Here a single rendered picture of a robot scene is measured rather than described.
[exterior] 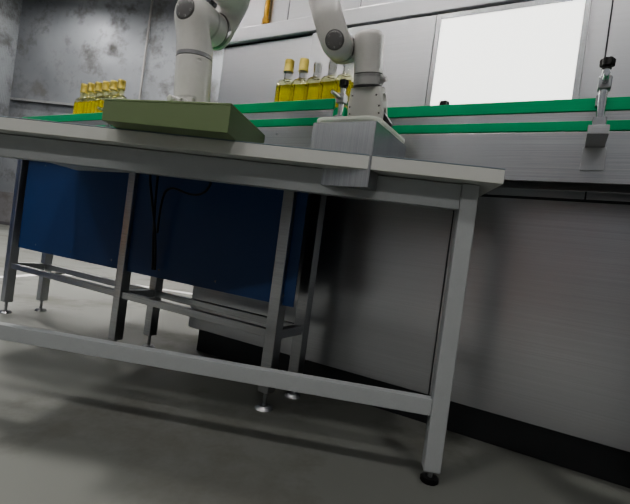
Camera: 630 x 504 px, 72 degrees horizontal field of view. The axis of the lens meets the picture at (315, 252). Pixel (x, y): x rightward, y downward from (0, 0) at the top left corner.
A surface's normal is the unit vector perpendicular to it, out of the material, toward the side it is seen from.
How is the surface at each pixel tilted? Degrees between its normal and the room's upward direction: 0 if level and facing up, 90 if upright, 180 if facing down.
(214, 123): 90
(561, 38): 90
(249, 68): 90
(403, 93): 90
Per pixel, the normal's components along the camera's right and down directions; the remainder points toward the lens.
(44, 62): -0.13, 0.00
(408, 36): -0.49, -0.06
